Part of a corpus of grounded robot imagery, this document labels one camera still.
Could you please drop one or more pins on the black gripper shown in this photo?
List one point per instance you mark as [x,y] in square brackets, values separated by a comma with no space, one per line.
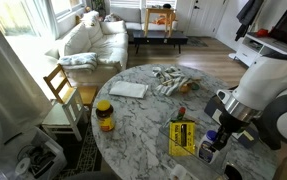
[233,125]

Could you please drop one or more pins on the white plastic bottle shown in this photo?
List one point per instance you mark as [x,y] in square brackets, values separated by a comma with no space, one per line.
[205,151]

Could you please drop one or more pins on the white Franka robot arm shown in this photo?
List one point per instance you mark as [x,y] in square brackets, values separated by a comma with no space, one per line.
[269,80]

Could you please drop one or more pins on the green bottle with red cap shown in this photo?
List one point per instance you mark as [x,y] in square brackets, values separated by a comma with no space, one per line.
[180,115]

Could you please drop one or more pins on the green sticky note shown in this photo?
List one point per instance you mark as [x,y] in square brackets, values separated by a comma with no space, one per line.
[248,135]

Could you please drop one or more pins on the glass jar with sauce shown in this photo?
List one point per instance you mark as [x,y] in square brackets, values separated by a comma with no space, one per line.
[233,172]

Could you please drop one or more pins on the dark glass tray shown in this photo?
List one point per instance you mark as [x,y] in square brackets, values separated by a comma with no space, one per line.
[213,106]

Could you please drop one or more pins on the round green lid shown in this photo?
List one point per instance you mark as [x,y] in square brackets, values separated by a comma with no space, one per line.
[195,86]

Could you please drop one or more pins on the orange crumpled item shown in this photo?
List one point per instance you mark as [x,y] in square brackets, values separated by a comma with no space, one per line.
[184,89]

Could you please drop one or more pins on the striped white grey towel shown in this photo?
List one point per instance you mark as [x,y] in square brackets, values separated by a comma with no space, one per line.
[171,81]

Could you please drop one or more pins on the white television stand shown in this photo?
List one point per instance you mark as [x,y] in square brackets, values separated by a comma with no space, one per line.
[249,53]

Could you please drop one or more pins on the grey door mat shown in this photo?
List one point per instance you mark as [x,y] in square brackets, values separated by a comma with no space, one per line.
[196,42]

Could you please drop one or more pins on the small red object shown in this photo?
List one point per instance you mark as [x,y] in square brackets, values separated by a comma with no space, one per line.
[262,32]

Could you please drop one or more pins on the amber jar with yellow lid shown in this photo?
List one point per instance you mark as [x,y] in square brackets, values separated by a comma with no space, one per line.
[105,116]

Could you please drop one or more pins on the black coffee table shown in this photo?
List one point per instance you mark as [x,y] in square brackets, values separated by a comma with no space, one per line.
[159,35]

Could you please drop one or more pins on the white entry door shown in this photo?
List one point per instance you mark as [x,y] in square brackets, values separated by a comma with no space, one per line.
[206,16]

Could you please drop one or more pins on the dark hanging coat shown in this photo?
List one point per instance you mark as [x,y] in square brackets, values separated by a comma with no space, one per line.
[248,16]

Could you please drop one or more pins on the dark patterned rug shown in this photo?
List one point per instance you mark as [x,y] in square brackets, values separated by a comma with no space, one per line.
[86,156]

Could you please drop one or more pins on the orange toy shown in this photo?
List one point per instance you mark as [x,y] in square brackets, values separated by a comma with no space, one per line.
[161,20]

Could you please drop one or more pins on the light wooden stool table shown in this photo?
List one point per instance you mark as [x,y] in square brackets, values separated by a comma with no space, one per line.
[159,10]

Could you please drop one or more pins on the white fabric sofa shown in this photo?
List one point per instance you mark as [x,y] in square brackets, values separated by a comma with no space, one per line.
[106,46]

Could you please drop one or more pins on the light grey sofa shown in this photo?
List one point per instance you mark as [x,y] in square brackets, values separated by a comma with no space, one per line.
[129,16]

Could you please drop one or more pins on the small white painted chair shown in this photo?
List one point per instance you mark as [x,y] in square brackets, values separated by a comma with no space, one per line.
[59,115]

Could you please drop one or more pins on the grey white knit blanket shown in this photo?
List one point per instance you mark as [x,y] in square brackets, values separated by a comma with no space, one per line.
[78,60]

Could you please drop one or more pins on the clear plastic storage bin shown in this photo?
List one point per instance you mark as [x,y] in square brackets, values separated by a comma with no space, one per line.
[49,156]

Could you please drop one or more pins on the small wooden chair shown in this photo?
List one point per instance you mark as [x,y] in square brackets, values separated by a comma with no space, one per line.
[54,81]

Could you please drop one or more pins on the floral throw pillow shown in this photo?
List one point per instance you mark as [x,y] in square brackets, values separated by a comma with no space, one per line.
[89,18]

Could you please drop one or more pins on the green house plant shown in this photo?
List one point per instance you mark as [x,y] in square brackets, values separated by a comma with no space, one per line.
[99,6]

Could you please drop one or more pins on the white sheer curtain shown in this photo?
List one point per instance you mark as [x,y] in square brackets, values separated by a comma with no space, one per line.
[13,100]

